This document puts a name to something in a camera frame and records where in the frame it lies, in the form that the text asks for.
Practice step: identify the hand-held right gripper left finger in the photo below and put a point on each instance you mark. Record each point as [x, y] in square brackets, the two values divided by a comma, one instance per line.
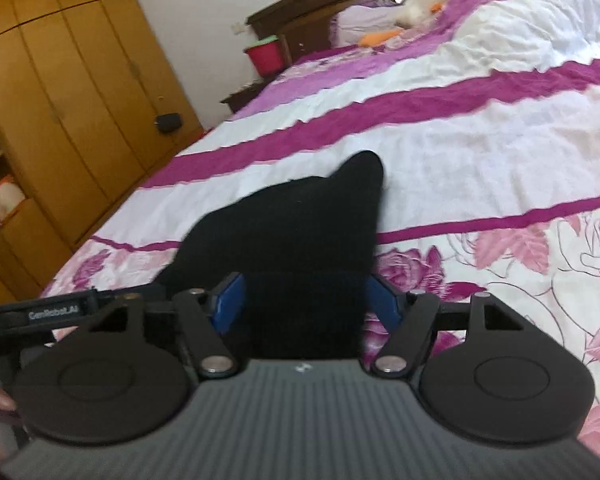
[230, 305]

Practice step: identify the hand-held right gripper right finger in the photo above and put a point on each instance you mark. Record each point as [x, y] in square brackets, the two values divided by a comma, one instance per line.
[383, 305]

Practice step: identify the black garment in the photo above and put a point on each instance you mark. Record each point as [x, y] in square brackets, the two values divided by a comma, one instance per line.
[290, 245]

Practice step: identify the white jar with orange lid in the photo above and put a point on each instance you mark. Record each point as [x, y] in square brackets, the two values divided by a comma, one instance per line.
[5, 199]

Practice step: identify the small black bag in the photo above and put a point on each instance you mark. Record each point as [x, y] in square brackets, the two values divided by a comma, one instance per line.
[168, 121]

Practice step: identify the purple floral striped bedspread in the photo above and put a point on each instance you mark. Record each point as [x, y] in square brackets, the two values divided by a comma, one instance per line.
[480, 125]

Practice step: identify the wooden wardrobe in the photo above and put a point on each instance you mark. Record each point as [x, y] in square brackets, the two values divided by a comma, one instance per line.
[60, 110]

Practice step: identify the dark wooden nightstand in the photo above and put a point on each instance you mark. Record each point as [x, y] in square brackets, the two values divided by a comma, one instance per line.
[241, 95]

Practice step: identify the red bucket with green lid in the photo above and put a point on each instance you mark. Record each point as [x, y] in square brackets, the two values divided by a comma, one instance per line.
[265, 55]

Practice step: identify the lilac pillow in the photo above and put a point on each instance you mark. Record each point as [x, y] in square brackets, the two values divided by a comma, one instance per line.
[360, 25]

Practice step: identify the dark wooden headboard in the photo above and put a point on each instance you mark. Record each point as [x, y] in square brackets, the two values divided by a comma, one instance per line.
[320, 0]

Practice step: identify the wall light switch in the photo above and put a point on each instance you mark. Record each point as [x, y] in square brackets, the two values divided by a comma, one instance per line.
[237, 27]

